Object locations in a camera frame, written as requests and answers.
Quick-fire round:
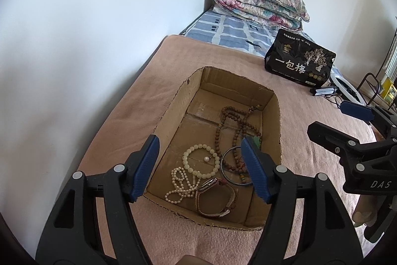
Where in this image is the brown wooden bead mala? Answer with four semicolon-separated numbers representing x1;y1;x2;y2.
214;105;263;183

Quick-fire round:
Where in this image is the white ring light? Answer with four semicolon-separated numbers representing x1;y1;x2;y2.
330;71;366;106

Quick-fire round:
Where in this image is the folded floral quilt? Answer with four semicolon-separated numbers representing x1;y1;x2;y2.
213;0;310;31

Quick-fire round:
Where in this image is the white pearl necklace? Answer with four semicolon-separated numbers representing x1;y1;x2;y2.
164;166;201;205

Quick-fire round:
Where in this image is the dark thin bangle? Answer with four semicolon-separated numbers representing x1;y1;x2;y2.
220;145;253;187

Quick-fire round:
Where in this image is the red cord jade pendant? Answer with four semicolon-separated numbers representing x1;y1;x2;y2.
251;136;262;149

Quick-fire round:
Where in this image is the blue checked bed sheet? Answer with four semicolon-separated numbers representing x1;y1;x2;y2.
180;7;345;79

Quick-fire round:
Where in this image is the yellow box on rack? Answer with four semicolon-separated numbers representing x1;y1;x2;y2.
380;75;396;104

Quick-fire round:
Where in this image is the open cardboard box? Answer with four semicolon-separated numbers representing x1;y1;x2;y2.
145;67;281;231

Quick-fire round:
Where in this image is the striped hanging garment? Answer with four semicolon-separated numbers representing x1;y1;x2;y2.
383;35;397;81

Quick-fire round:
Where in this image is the right hand in glove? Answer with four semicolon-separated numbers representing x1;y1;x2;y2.
351;195;379;227

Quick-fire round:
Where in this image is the black clothes rack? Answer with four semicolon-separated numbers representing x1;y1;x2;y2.
357;31;396;108

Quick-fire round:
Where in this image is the cream bead bracelet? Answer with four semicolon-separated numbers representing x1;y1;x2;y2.
182;143;221;180

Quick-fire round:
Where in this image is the black folded tripod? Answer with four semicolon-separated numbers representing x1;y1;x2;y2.
309;86;337;96

